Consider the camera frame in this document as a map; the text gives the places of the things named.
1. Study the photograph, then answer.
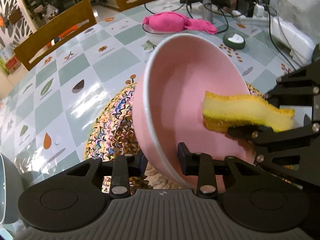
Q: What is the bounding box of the yellow sponge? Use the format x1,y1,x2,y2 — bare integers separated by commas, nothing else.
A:
202,91,295,133

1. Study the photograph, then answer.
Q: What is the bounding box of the pink ceramic bowl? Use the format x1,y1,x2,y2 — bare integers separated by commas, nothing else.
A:
132,33,254,189

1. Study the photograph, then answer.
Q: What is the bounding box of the light blue bowl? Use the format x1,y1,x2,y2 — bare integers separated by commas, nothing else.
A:
1,154,23,224

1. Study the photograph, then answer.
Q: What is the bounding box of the white bowl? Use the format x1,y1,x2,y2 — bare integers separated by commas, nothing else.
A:
142,24,189,45

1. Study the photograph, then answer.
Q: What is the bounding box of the colourful woven placemat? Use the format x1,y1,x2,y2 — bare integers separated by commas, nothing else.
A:
84,80,266,190

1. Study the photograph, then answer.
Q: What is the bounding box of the white power strip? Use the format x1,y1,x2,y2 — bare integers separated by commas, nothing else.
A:
271,16,316,65

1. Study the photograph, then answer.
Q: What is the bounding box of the patterned tablecloth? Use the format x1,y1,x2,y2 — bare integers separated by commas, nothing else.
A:
0,0,301,185

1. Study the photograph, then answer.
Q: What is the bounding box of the pink cloth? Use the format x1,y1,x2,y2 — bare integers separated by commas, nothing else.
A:
142,12,218,35

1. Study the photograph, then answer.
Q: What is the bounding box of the left wooden chair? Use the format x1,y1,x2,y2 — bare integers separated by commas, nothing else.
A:
14,0,97,70

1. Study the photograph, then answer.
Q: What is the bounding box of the black cable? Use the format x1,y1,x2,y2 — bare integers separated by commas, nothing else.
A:
144,0,301,71

